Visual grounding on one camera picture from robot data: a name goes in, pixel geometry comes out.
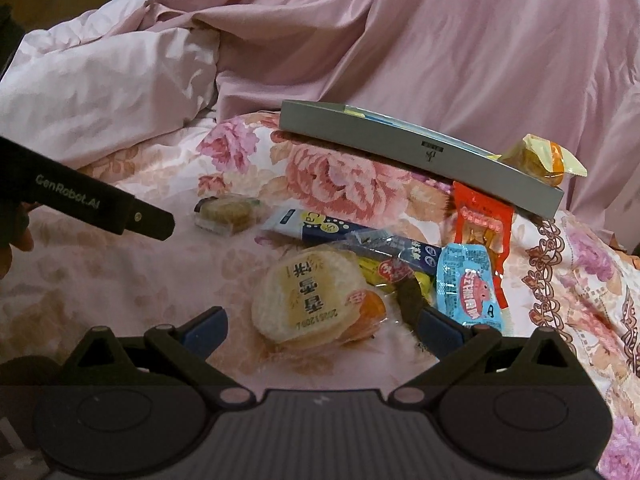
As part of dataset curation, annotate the dark blue tube packet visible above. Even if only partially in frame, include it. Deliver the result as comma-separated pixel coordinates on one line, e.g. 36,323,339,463
257,207,444,276

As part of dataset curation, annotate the clear brown snack packet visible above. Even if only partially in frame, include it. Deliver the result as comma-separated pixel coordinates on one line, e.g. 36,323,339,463
320,229,431,334

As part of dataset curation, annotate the pink duvet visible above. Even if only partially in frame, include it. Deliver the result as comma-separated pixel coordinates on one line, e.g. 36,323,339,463
112,0,640,233

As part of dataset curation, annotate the yellow bar packet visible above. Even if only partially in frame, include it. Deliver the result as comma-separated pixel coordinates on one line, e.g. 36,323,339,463
357,255,436,302

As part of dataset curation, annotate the pale pink quilt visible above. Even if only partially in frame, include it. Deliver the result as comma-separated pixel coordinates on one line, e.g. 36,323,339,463
0,0,222,172

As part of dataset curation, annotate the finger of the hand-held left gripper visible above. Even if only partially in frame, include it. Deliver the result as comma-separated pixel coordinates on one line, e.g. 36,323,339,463
120,195,176,241

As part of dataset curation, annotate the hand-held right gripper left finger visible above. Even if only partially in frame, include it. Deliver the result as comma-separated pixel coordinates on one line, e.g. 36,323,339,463
57,306,247,407

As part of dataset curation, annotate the red snack packet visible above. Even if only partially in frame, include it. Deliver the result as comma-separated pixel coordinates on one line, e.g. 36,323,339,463
451,181,516,309

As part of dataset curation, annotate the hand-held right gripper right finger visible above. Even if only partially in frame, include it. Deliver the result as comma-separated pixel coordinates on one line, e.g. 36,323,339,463
392,306,584,407

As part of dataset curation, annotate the grey tray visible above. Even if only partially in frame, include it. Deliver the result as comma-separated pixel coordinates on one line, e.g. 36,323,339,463
278,100,566,220

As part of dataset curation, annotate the round rice cracker packet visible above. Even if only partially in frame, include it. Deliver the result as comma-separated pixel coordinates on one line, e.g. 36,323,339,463
250,247,389,346

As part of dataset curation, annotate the floral bedsheet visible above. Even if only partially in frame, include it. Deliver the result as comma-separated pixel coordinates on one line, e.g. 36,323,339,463
0,110,640,480

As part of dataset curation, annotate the light blue snack packet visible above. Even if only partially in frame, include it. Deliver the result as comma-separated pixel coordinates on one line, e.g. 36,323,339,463
434,242,506,334

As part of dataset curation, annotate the pale yellow snack packet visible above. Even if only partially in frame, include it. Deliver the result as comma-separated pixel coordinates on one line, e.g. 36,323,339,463
497,133,589,189

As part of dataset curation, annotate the small clear cake packet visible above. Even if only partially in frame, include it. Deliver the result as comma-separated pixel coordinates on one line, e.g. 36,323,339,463
193,195,269,236

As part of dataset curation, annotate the person's left hand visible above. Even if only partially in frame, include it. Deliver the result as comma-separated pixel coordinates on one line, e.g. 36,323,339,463
0,227,35,281

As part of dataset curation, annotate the blue colourful packet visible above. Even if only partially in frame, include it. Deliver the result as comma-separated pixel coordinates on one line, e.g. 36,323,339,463
344,104,501,160

